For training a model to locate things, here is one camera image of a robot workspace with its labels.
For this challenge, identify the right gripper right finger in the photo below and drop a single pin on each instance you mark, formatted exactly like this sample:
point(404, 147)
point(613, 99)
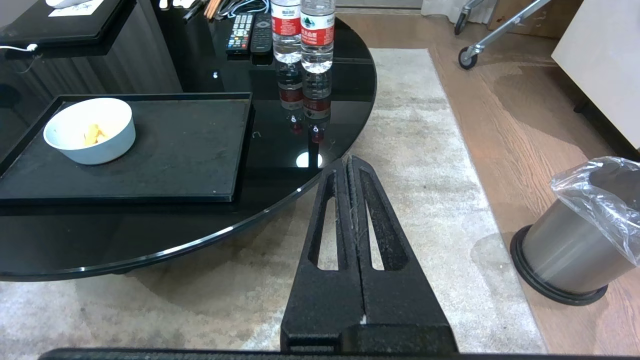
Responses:
point(400, 295)

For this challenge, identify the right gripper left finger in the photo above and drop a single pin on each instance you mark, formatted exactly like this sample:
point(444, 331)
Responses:
point(327, 300)

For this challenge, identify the steel trash bin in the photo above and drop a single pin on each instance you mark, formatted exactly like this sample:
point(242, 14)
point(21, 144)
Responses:
point(570, 250)

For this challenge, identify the black rectangular tray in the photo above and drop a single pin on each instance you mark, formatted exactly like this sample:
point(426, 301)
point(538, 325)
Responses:
point(180, 150)

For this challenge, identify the clear plastic bin liner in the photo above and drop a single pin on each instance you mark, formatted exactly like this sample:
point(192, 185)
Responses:
point(607, 195)

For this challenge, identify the orange food scraps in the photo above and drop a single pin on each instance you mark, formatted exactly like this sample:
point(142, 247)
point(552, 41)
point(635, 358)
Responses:
point(94, 135)

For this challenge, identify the black flat tray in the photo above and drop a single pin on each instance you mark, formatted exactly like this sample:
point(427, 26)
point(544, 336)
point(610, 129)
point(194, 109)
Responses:
point(60, 22)

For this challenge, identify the beige grey rug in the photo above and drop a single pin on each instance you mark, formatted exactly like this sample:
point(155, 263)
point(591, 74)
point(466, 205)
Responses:
point(430, 200)

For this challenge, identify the round black glass table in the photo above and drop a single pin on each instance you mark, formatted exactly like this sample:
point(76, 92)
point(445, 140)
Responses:
point(280, 125)

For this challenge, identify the clear water bottle red label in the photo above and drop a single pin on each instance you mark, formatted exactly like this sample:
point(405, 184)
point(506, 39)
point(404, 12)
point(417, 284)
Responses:
point(317, 35)
point(286, 30)

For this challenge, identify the plain black remote control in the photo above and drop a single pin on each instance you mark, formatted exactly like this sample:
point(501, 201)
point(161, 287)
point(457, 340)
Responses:
point(261, 34)

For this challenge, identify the black remote with coloured buttons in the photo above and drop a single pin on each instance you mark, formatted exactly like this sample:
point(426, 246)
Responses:
point(240, 33)

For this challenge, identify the white round bowl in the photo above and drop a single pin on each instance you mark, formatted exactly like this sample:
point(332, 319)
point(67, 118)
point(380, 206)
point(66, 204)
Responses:
point(95, 131)

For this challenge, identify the white furniture panel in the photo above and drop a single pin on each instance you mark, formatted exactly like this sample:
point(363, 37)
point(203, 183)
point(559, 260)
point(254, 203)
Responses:
point(600, 60)

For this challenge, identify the wooden chopsticks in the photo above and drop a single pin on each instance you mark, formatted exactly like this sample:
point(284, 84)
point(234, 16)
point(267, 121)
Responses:
point(212, 7)

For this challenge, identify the metal wheeled cart frame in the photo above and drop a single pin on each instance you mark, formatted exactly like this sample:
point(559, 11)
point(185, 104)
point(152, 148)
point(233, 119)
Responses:
point(495, 32)

